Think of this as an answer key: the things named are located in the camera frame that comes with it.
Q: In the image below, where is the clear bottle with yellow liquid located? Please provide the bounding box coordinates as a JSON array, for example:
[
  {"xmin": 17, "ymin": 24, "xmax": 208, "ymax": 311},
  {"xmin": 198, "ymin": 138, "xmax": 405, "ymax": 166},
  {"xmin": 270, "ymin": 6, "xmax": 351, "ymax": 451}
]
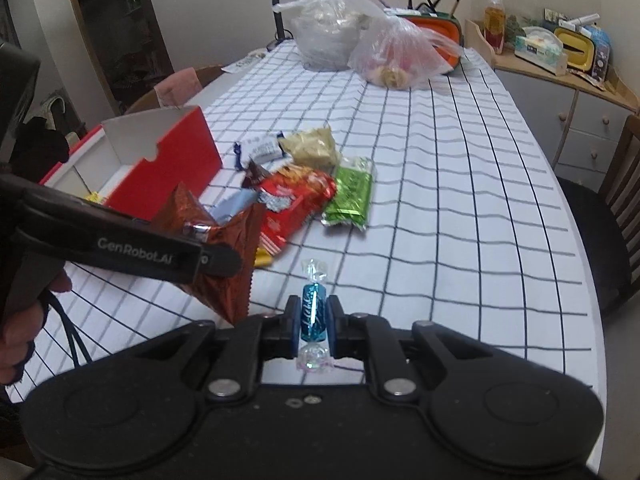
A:
[{"xmin": 484, "ymin": 0, "xmax": 507, "ymax": 53}]

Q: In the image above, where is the copper foil snack packet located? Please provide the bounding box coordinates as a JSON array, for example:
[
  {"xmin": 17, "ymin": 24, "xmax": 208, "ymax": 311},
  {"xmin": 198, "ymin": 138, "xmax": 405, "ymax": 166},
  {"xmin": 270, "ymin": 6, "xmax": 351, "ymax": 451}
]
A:
[{"xmin": 150, "ymin": 180, "xmax": 268, "ymax": 326}]

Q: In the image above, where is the dark bookshelf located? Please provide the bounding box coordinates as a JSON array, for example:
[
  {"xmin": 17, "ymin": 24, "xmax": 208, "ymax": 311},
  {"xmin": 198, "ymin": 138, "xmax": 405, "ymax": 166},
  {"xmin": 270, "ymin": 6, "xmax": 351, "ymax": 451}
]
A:
[{"xmin": 62, "ymin": 0, "xmax": 173, "ymax": 113}]

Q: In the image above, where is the checked white tablecloth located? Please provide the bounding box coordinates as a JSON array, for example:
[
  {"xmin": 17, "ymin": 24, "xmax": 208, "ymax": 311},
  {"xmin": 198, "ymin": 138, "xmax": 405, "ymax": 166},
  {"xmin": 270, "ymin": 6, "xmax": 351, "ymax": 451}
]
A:
[{"xmin": 10, "ymin": 40, "xmax": 608, "ymax": 476}]

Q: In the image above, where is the clear bag with red contents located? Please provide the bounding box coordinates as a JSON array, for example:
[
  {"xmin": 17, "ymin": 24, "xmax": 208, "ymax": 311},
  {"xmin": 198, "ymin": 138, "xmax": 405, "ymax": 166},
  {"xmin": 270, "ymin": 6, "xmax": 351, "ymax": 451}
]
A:
[{"xmin": 347, "ymin": 10, "xmax": 466, "ymax": 91}]

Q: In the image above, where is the dark wooden chair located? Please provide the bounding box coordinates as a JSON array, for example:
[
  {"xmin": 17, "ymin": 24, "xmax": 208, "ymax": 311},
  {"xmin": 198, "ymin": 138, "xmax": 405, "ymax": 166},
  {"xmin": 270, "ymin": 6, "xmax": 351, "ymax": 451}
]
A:
[{"xmin": 552, "ymin": 115, "xmax": 640, "ymax": 316}]

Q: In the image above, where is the blue and white snack packet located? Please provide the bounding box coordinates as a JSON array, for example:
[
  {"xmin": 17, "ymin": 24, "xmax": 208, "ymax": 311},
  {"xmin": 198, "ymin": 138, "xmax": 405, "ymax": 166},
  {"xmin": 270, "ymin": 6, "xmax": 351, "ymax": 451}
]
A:
[{"xmin": 232, "ymin": 132, "xmax": 286, "ymax": 171}]

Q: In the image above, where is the yellow container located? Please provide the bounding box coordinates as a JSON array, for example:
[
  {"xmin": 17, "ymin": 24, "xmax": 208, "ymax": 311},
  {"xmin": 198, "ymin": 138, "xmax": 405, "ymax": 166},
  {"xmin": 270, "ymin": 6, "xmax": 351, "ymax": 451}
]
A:
[{"xmin": 552, "ymin": 27, "xmax": 596, "ymax": 73}]

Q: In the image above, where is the person's left hand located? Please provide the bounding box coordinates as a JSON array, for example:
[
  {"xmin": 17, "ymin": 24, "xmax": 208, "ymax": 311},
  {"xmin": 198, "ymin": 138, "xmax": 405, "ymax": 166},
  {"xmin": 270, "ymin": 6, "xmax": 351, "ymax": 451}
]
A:
[{"xmin": 0, "ymin": 270, "xmax": 73, "ymax": 386}]

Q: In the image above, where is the blue printed packet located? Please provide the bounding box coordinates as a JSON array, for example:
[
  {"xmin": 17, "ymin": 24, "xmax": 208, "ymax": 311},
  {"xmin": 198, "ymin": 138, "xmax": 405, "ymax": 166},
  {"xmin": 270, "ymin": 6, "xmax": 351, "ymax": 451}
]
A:
[{"xmin": 592, "ymin": 25, "xmax": 613, "ymax": 81}]

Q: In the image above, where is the cream snack packet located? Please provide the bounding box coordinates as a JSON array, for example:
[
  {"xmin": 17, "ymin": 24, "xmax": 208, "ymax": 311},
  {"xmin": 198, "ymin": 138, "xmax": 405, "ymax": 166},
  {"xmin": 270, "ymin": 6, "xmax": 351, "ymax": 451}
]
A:
[{"xmin": 282, "ymin": 126, "xmax": 341, "ymax": 171}]

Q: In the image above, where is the wooden desk organizer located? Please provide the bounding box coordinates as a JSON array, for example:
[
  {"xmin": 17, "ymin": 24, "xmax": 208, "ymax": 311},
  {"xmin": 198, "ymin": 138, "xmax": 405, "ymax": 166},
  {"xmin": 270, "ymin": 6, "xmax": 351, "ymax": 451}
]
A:
[{"xmin": 465, "ymin": 19, "xmax": 501, "ymax": 56}]

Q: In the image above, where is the green snack packet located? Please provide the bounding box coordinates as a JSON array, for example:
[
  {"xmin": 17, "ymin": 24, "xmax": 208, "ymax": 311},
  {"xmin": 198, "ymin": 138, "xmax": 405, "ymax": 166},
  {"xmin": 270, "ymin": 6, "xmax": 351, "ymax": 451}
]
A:
[{"xmin": 321, "ymin": 157, "xmax": 376, "ymax": 231}]

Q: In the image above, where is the pink cloth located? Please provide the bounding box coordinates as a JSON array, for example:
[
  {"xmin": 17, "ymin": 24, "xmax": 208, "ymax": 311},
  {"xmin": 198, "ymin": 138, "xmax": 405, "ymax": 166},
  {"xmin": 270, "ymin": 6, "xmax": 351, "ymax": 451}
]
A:
[{"xmin": 154, "ymin": 67, "xmax": 201, "ymax": 108}]

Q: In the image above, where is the blue candy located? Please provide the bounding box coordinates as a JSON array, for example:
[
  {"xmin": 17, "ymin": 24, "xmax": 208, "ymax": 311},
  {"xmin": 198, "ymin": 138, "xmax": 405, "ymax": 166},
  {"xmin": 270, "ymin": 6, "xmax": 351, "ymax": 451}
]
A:
[{"xmin": 296, "ymin": 258, "xmax": 333, "ymax": 373}]

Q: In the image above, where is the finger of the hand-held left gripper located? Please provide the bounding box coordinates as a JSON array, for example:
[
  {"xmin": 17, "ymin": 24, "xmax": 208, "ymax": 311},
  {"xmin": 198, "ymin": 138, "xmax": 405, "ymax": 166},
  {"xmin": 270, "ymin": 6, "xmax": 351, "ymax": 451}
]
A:
[{"xmin": 199, "ymin": 242, "xmax": 243, "ymax": 278}]

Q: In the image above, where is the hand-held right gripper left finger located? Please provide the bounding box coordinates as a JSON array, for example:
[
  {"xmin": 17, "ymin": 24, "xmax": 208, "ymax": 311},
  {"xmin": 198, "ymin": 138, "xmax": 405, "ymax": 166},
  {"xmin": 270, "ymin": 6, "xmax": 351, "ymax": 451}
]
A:
[{"xmin": 165, "ymin": 296, "xmax": 301, "ymax": 403}]

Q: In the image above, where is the dark cloth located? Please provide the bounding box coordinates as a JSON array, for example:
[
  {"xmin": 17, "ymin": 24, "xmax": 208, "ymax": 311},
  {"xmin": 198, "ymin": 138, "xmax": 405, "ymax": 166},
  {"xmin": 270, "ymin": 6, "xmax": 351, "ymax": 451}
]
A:
[{"xmin": 10, "ymin": 117, "xmax": 68, "ymax": 181}]

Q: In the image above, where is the dark brown snack packet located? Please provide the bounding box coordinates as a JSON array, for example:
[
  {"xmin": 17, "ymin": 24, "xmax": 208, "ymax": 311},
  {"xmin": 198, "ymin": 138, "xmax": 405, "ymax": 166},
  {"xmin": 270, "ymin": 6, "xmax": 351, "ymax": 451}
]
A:
[{"xmin": 242, "ymin": 160, "xmax": 273, "ymax": 188}]

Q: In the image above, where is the grey cabinet with wooden top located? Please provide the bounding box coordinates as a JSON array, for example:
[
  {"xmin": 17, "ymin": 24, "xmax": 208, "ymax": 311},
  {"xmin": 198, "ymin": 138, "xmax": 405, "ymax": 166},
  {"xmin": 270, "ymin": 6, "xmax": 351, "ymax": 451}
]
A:
[{"xmin": 465, "ymin": 20, "xmax": 640, "ymax": 191}]

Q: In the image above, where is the clear bag with white contents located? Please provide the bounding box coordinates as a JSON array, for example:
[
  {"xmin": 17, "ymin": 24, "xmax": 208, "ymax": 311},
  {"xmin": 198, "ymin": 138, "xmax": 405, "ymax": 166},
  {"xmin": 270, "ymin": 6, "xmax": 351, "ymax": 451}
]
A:
[{"xmin": 272, "ymin": 0, "xmax": 381, "ymax": 72}]

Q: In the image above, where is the red snack packet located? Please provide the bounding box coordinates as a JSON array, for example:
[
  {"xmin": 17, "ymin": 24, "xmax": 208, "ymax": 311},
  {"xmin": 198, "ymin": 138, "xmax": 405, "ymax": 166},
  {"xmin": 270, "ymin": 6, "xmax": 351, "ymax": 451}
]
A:
[{"xmin": 255, "ymin": 165, "xmax": 337, "ymax": 253}]

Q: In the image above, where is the white tube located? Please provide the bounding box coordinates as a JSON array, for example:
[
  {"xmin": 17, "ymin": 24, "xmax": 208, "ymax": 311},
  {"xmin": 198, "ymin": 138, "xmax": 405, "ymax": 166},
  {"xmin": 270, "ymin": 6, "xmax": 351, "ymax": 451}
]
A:
[{"xmin": 560, "ymin": 12, "xmax": 601, "ymax": 30}]

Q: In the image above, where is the tissue box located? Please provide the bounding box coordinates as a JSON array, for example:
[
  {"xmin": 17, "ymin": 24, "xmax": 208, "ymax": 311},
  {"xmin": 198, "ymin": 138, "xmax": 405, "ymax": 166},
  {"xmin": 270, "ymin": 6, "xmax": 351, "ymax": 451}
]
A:
[{"xmin": 514, "ymin": 27, "xmax": 568, "ymax": 76}]

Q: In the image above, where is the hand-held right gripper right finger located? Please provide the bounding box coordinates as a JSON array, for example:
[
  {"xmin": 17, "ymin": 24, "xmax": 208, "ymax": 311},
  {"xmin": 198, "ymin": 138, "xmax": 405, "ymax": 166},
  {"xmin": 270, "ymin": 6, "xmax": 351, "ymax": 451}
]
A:
[{"xmin": 327, "ymin": 296, "xmax": 481, "ymax": 403}]

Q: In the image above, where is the remote control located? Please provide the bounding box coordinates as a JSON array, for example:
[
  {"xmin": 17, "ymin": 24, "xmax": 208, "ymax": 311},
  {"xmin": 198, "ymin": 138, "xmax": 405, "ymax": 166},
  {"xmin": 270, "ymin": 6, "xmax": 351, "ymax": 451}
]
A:
[{"xmin": 223, "ymin": 50, "xmax": 268, "ymax": 73}]

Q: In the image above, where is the light blue snack packet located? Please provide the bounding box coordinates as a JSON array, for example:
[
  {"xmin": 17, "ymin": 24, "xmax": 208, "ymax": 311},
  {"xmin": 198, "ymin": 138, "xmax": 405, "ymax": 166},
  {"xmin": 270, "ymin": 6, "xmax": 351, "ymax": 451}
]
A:
[{"xmin": 210, "ymin": 189, "xmax": 258, "ymax": 223}]

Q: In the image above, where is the red cardboard box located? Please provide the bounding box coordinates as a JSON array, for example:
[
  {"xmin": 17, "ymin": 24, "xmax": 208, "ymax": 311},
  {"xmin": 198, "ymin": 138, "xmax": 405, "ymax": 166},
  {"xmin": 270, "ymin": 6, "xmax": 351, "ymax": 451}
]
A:
[{"xmin": 37, "ymin": 105, "xmax": 223, "ymax": 223}]

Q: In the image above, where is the black desk lamp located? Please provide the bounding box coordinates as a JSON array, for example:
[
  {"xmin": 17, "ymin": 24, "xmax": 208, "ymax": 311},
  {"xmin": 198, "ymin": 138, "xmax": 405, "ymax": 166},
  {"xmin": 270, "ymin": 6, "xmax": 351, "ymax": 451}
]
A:
[{"xmin": 267, "ymin": 0, "xmax": 336, "ymax": 48}]

